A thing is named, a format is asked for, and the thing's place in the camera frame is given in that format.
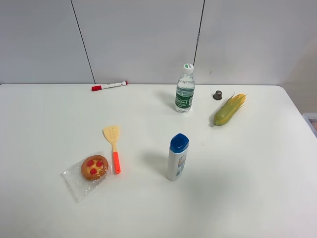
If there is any beige spatula orange handle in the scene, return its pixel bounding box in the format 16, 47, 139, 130
103, 125, 121, 175

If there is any red whiteboard marker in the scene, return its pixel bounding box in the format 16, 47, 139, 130
91, 81, 128, 92

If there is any corn cob with husk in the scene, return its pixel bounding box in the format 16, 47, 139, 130
213, 94, 246, 126

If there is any fruit tart in plastic bag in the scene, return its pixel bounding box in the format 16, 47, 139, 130
61, 152, 112, 202

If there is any white bottle blue cap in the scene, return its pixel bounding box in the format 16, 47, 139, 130
166, 133, 190, 181

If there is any clear water bottle green label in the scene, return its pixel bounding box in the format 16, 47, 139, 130
175, 63, 195, 113

